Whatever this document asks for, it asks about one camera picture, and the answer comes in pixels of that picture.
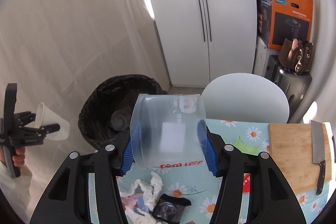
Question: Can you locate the white paper cup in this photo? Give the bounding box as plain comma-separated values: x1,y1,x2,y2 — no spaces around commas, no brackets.
34,102,70,141

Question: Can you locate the green paper piece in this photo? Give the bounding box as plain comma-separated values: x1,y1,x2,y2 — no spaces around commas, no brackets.
234,137,260,155

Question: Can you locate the white tissue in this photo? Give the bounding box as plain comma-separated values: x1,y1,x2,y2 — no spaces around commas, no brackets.
120,172,163,224

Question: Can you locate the clear plastic cup red print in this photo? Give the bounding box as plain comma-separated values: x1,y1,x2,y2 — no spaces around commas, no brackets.
130,94,207,169

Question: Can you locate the black wrapper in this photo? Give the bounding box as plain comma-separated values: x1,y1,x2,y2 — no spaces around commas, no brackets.
151,194,191,223

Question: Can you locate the red green snack bag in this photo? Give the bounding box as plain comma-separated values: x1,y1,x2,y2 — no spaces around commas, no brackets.
182,173,251,223

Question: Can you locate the black trash bag liner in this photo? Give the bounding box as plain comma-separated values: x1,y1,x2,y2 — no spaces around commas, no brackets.
78,75,167,149

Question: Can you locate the person left hand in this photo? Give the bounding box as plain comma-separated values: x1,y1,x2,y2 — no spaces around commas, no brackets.
12,147,26,168

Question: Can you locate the daisy print blue tablecloth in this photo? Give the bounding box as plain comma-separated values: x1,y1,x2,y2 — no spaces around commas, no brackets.
88,118,334,224

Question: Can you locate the white round chair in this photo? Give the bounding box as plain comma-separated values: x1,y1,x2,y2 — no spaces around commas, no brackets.
202,73,289,123

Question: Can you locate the bamboo cutting board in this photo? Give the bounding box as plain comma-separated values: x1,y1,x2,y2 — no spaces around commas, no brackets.
268,123,319,194

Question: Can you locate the beige curtain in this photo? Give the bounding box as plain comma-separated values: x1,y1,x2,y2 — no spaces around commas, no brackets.
1,0,170,218

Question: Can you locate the black suitcase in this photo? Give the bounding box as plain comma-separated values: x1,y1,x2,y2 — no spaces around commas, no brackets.
264,55,312,117

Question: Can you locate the brown leather handbag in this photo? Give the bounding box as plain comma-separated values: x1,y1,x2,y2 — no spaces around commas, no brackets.
278,39,314,75

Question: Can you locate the white cabinet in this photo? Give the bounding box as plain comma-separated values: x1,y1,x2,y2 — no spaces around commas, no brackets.
151,0,257,87

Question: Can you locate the orange Philips box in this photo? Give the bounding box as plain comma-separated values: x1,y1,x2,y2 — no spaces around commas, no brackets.
257,0,313,50

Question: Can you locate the steel cleaver black handle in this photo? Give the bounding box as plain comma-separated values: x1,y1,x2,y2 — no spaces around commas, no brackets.
310,120,326,196

